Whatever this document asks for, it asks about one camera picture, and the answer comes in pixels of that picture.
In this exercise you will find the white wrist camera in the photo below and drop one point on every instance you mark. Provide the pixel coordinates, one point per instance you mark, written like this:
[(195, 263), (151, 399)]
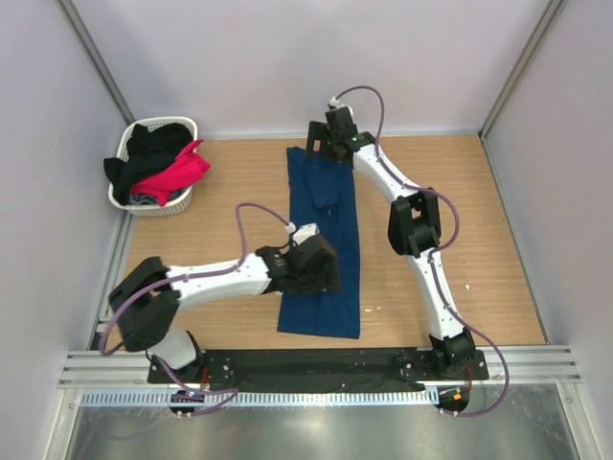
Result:
[(335, 103), (299, 234)]

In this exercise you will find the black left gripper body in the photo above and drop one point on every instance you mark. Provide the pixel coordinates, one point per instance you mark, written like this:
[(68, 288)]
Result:
[(325, 267)]

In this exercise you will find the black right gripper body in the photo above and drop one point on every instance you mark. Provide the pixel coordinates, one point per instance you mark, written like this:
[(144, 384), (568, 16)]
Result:
[(317, 139)]

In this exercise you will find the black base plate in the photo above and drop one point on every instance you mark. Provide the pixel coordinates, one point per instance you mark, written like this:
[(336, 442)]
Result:
[(326, 371)]

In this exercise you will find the aluminium frame rail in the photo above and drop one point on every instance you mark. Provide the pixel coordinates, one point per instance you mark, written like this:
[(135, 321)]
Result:
[(518, 364)]

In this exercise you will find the black t shirt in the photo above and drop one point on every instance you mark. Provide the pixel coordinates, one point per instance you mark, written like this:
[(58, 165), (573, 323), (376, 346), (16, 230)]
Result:
[(149, 153)]

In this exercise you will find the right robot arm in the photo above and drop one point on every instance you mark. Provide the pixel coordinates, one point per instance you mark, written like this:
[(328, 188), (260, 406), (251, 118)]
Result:
[(414, 229)]

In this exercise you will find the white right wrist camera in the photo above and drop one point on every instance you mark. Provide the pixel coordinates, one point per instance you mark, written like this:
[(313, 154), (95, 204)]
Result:
[(335, 103)]

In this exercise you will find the white laundry basket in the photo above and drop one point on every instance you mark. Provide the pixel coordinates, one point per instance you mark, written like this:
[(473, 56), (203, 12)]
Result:
[(175, 206)]

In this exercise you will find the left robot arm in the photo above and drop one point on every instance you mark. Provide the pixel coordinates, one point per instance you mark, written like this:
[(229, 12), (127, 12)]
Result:
[(146, 302)]

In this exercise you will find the blue t shirt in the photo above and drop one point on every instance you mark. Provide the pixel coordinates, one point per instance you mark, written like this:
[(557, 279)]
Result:
[(323, 192)]

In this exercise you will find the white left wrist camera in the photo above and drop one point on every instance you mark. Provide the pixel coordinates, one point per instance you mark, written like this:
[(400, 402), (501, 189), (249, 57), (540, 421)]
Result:
[(299, 234)]

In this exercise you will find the grey t shirt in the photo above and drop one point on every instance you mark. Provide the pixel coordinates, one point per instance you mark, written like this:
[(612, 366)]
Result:
[(154, 200)]

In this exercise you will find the pink t shirt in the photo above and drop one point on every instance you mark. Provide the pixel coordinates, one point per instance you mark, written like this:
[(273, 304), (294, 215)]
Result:
[(187, 169)]

